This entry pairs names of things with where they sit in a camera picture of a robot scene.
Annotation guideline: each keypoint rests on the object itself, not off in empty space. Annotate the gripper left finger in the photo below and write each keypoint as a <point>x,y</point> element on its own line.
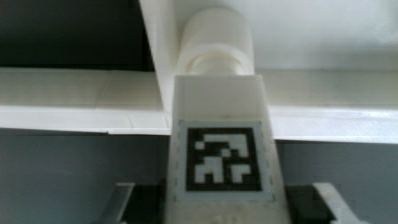
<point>133,205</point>

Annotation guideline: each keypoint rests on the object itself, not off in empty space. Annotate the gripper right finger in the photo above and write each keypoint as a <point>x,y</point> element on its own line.
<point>318,206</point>

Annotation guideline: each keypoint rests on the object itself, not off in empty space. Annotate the white square tabletop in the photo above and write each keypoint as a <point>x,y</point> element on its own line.
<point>325,56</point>

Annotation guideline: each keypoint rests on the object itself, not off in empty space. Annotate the white U-shaped fence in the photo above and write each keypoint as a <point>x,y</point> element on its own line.
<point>97,101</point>

